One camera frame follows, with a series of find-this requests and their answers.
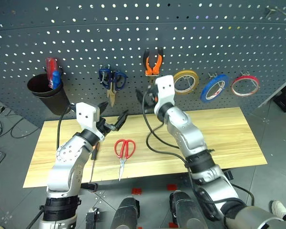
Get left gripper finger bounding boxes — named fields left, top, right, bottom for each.
left=112, top=109, right=129, bottom=132
left=98, top=101, right=109, bottom=119

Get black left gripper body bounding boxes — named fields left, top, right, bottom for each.
left=96, top=116, right=117, bottom=138

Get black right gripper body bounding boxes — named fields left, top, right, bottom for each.
left=145, top=83, right=159, bottom=107

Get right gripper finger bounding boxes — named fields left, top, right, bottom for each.
left=135, top=89, right=146, bottom=106

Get yellow tape roll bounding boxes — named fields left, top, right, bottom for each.
left=173, top=70, right=200, bottom=95

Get blue tape roll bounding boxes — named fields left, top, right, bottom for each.
left=199, top=73, right=230, bottom=104

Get dark grey perforated pegboard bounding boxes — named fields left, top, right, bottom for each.
left=0, top=0, right=286, bottom=129

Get red tape roll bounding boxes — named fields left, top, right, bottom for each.
left=230, top=75, right=261, bottom=97

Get long metal pegboard hook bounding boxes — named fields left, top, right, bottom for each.
left=264, top=6, right=286, bottom=21

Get orange black pliers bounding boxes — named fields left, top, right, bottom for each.
left=143, top=48, right=164, bottom=77

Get black plastic cup holder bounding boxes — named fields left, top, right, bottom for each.
left=27, top=73, right=71, bottom=116

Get dark rounded robot shape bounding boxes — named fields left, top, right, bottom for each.
left=109, top=196, right=141, bottom=229
left=169, top=190, right=209, bottom=229

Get black metal block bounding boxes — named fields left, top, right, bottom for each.
left=85, top=207, right=103, bottom=229

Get white shoe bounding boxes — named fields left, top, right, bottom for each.
left=271, top=200, right=286, bottom=218

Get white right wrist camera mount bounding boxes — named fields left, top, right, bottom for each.
left=153, top=75, right=176, bottom=113

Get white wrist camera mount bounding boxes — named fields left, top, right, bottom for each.
left=153, top=75, right=176, bottom=113
left=75, top=102, right=106, bottom=140

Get blue handled scissors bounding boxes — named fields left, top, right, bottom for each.
left=98, top=68, right=128, bottom=108

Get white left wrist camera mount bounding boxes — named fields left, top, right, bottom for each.
left=75, top=102, right=106, bottom=140

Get black handled screwdriver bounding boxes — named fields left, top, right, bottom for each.
left=88, top=142, right=101, bottom=185

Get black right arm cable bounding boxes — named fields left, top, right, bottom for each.
left=142, top=89, right=256, bottom=217

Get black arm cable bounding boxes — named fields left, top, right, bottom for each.
left=142, top=89, right=256, bottom=217
left=56, top=104, right=77, bottom=152

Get red handled scissors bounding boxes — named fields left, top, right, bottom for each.
left=113, top=139, right=136, bottom=182

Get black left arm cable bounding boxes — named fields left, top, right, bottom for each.
left=56, top=104, right=77, bottom=152

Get blue handled tool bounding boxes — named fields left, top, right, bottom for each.
left=51, top=71, right=62, bottom=90

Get black table clamp bracket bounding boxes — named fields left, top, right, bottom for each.
left=81, top=183, right=98, bottom=193

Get black floor cable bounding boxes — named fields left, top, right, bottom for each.
left=0, top=104, right=40, bottom=144

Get grey pegboard side frame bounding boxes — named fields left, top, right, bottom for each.
left=258, top=73, right=286, bottom=108

